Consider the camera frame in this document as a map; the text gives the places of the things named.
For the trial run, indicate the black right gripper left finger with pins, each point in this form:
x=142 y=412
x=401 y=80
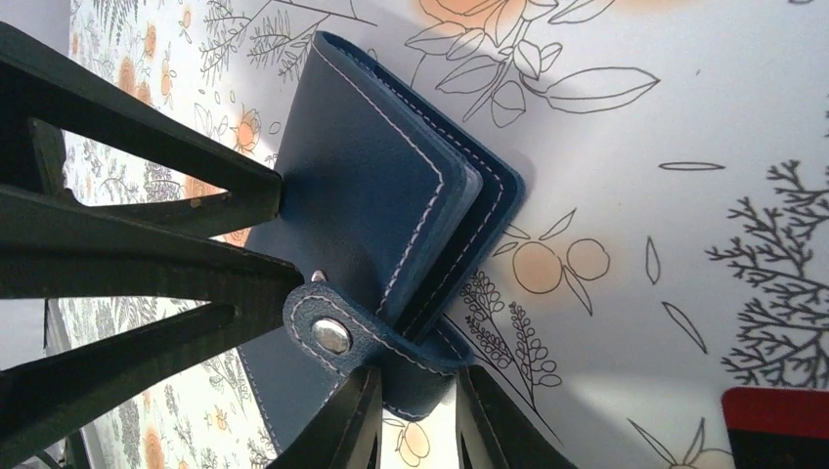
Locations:
x=346 y=432

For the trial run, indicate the navy blue card holder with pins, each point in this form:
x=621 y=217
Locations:
x=395 y=206

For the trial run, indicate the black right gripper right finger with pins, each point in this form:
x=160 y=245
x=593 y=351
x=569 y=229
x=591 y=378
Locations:
x=493 y=433

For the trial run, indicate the red card pile centre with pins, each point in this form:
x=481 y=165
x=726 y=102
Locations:
x=777 y=427

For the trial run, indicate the floral patterned table cloth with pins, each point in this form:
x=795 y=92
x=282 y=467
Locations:
x=673 y=242

